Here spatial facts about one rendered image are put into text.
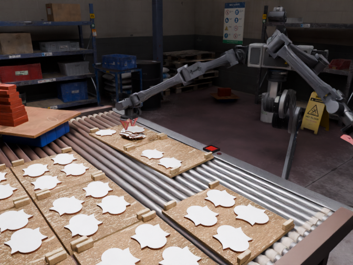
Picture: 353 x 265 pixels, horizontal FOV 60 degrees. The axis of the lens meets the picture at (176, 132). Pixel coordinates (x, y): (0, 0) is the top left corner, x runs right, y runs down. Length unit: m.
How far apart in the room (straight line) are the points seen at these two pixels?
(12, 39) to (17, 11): 0.78
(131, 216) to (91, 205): 0.19
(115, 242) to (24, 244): 0.31
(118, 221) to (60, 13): 5.07
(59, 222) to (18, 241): 0.16
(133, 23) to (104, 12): 0.74
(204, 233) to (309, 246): 0.37
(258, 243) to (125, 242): 0.48
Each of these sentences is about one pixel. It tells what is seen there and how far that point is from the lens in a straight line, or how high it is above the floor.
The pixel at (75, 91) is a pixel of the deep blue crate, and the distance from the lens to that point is 6.25.
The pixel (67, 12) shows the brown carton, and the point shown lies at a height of 1.74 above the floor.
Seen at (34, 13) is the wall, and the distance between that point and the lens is 6.58.
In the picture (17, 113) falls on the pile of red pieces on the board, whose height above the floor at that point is 1.12.
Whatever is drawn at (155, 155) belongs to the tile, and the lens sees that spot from 1.77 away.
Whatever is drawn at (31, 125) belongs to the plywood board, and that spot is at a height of 1.04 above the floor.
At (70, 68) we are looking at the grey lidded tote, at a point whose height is 0.79.
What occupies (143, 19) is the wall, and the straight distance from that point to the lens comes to 7.58.
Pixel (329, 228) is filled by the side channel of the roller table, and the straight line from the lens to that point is 1.35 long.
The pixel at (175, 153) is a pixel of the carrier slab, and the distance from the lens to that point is 1.82.
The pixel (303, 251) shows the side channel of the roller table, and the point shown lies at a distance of 1.20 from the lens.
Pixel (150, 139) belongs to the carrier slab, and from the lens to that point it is 2.03.
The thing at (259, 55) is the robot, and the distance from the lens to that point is 2.19.
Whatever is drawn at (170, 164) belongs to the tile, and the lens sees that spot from 1.67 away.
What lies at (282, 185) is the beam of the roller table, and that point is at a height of 0.92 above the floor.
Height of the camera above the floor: 1.70
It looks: 21 degrees down
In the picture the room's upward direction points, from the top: straight up
